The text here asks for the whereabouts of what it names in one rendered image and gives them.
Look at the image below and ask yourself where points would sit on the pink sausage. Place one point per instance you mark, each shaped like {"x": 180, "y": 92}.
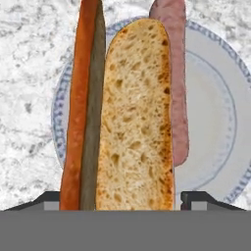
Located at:
{"x": 176, "y": 65}

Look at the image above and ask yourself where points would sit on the orange brown sausage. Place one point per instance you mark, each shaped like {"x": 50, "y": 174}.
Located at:
{"x": 81, "y": 108}

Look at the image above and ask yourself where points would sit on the tan toasted bread bun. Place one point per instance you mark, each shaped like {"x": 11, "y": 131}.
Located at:
{"x": 137, "y": 124}

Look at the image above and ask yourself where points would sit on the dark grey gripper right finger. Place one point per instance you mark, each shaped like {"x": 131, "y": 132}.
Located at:
{"x": 199, "y": 200}

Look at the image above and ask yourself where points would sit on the white bowl with blue rim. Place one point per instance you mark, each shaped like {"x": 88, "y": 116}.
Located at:
{"x": 212, "y": 114}

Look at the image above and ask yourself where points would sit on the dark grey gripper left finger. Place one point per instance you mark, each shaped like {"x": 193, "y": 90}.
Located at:
{"x": 49, "y": 200}

